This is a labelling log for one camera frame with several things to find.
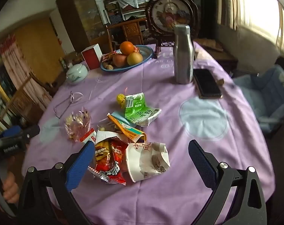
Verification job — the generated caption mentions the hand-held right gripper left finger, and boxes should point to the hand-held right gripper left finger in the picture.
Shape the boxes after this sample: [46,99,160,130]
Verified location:
[16,142,97,225]

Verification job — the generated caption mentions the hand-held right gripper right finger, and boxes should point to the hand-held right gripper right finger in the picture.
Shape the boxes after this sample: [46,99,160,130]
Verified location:
[188,139,268,225]

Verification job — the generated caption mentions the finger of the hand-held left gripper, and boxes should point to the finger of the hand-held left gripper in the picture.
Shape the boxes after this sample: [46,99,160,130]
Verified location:
[20,125,41,143]

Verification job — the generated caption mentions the yellow foam fruit net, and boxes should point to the yellow foam fruit net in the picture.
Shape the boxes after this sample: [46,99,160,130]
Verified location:
[116,88,129,109]

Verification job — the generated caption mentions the person's left hand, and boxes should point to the person's left hand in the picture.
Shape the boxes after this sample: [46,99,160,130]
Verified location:
[2,156,20,203]

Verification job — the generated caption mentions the red snack bag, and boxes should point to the red snack bag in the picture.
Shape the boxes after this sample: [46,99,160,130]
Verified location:
[88,139,129,185]

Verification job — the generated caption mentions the eyeglasses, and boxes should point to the eyeglasses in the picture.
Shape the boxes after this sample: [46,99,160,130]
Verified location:
[53,91,74,119]

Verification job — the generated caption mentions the round-back wooden chair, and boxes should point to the round-back wooden chair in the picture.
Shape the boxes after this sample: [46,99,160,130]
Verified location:
[0,71,53,127]

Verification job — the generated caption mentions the clear plastic snack wrapper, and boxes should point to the clear plastic snack wrapper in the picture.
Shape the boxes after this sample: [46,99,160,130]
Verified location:
[64,108,92,141]

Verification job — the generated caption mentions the white ribbon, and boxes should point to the white ribbon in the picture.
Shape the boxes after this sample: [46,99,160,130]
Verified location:
[70,91,84,103]

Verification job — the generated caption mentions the orange and blue carton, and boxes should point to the orange and blue carton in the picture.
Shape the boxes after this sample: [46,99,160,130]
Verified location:
[107,112,147,143]

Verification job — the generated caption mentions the crushed white paper cup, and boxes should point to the crushed white paper cup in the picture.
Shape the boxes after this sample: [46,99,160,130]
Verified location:
[125,142,171,183]

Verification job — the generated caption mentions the pale green lidded jar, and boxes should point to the pale green lidded jar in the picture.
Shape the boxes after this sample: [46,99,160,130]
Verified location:
[66,63,88,83]

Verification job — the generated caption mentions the floral door curtain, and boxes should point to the floral door curtain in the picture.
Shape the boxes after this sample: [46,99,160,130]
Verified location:
[0,34,53,113]

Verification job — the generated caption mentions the green crumpled packet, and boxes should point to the green crumpled packet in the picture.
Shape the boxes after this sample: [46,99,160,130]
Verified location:
[123,93,162,127]

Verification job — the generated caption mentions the black smartphone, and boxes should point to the black smartphone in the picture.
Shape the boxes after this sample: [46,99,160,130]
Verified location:
[193,69,223,99]

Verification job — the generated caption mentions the wooden door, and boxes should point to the wooden door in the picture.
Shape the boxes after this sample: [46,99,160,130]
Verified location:
[14,16,65,75]

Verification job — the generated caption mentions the red and white box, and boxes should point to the red and white box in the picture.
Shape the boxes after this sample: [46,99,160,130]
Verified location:
[81,43,103,70]

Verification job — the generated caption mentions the blue cushioned chair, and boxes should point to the blue cushioned chair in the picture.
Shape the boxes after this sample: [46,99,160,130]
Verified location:
[232,56,284,136]

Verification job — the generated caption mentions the walnuts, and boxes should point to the walnuts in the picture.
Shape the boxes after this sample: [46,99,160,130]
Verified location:
[102,61,115,71]

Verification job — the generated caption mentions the steel water bottle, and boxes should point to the steel water bottle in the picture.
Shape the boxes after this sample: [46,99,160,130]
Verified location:
[173,24,194,84]

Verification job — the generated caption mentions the red snack packet in plate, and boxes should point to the red snack packet in plate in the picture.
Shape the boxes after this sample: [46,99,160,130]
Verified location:
[102,51,119,62]

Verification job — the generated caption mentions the wooden side table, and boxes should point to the wooden side table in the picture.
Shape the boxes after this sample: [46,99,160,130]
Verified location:
[193,37,238,73]

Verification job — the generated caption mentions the red apple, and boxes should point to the red apple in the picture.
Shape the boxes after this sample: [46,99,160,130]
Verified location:
[112,53,128,67]

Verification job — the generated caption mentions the tall wooden cabinet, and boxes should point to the tall wooden cabinet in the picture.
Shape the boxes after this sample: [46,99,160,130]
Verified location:
[56,0,109,52]

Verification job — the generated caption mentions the yellow pear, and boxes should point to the yellow pear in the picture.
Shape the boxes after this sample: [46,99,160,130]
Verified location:
[127,52,143,66]

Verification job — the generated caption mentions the blue fruit plate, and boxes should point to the blue fruit plate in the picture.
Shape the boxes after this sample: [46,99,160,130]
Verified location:
[100,45,154,72]

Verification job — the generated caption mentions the orange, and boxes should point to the orange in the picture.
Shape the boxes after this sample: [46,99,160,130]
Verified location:
[120,41,135,55]

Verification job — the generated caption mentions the carved wooden chair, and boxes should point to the carved wooden chair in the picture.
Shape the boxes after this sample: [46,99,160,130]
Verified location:
[106,20,147,50]

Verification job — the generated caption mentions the round floral decorative screen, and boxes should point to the round floral decorative screen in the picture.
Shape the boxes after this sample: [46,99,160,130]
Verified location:
[145,0,199,52]

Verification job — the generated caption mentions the window curtain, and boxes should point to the window curtain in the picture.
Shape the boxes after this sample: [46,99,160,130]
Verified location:
[217,0,284,52]

